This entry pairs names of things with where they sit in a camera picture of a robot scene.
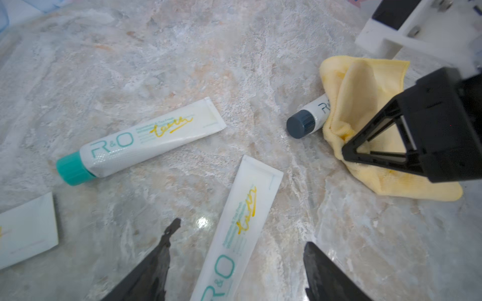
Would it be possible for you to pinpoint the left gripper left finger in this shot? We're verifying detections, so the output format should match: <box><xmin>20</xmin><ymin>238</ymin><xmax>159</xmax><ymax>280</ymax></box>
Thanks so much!
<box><xmin>103</xmin><ymin>218</ymin><xmax>182</xmax><ymax>300</ymax></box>

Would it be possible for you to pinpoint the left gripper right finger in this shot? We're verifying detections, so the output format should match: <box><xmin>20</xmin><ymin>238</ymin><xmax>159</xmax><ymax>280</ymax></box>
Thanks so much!
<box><xmin>303</xmin><ymin>242</ymin><xmax>372</xmax><ymax>301</ymax></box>

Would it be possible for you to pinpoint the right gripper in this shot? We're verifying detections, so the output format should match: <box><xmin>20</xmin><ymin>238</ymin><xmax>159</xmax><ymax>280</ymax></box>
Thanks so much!
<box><xmin>341</xmin><ymin>68</ymin><xmax>481</xmax><ymax>183</ymax></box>

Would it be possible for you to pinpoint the yellow cleaning cloth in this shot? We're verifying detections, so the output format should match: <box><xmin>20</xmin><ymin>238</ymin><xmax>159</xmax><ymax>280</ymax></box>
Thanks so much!
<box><xmin>320</xmin><ymin>56</ymin><xmax>463</xmax><ymax>201</ymax></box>

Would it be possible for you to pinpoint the teal cap toothpaste tube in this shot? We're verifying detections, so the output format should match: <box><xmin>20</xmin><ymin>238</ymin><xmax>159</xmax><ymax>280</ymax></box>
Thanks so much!
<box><xmin>56</xmin><ymin>97</ymin><xmax>227</xmax><ymax>186</ymax></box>

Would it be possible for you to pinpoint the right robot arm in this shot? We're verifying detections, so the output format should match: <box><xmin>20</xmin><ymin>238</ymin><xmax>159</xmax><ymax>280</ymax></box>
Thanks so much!
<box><xmin>342</xmin><ymin>1</ymin><xmax>481</xmax><ymax>183</ymax></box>

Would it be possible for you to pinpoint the toothpaste tube near left arm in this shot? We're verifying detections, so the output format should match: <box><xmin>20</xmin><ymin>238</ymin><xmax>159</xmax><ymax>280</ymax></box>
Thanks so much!
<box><xmin>1</xmin><ymin>192</ymin><xmax>59</xmax><ymax>269</ymax></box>

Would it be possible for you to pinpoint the dark green cap toothpaste tube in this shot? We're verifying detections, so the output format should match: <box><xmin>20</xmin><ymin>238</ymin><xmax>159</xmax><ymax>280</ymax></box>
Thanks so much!
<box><xmin>191</xmin><ymin>155</ymin><xmax>284</xmax><ymax>300</ymax></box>

